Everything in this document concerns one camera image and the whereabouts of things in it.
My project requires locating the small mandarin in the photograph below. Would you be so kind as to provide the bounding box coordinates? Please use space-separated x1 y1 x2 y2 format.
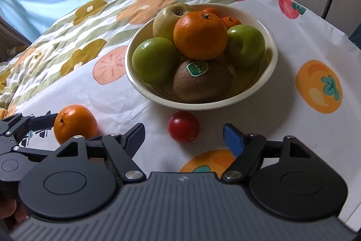
222 16 242 29
203 7 222 18

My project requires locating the medium orange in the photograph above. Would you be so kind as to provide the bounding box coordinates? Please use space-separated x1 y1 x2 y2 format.
53 105 99 144

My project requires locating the cream yellow duck bowl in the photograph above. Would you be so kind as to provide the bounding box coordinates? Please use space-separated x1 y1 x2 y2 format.
125 3 278 111

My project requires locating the small mandarin front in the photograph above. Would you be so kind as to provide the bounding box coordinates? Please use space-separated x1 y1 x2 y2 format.
222 16 242 29

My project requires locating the floral striped duvet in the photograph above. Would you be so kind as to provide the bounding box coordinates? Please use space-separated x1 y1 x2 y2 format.
1 0 240 114

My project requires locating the green apple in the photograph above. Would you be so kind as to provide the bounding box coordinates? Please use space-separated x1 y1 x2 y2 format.
224 24 266 68
132 37 180 85

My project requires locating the person left hand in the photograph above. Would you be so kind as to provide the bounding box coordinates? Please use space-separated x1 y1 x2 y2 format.
0 198 28 228

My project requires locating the yellow pear apple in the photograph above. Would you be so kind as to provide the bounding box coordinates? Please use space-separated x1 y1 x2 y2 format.
152 2 194 41

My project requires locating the cherry tomato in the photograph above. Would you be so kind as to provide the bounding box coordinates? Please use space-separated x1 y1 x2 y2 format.
167 111 200 143

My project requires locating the large orange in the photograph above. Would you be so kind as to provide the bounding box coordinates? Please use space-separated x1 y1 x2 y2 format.
173 11 228 61

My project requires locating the brown left curtain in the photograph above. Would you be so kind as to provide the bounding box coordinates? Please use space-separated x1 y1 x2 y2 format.
0 17 31 62

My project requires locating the brown kiwi with sticker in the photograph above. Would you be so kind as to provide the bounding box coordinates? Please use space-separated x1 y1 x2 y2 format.
173 60 233 103

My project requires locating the white fruit print cloth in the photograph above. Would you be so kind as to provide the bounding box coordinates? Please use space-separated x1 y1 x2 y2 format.
7 0 360 230

